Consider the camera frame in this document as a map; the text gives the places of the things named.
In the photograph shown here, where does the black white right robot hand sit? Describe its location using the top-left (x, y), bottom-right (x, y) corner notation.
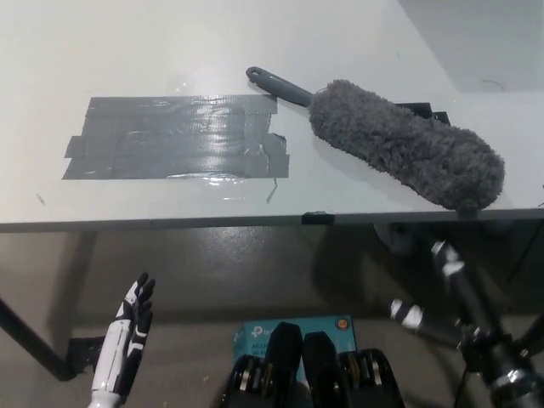
top-left (389, 240), bottom-right (511, 366)

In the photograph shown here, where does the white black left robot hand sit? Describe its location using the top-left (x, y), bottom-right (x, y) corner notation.
top-left (90, 271), bottom-right (156, 394)

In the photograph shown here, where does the grey fluffy microfibre duster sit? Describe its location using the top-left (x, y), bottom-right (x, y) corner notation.
top-left (246, 65), bottom-right (507, 218)

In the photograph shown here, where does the black metal table leg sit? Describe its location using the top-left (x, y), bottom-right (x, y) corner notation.
top-left (0, 295), bottom-right (78, 382)

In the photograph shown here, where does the teal router cardboard box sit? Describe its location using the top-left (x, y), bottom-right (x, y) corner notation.
top-left (232, 314), bottom-right (359, 383)

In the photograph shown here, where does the small black tape strip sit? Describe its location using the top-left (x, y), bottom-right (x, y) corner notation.
top-left (301, 210), bottom-right (335, 226)

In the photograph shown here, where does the grey duct tape patch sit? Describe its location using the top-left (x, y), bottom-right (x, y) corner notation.
top-left (61, 93), bottom-right (292, 182)

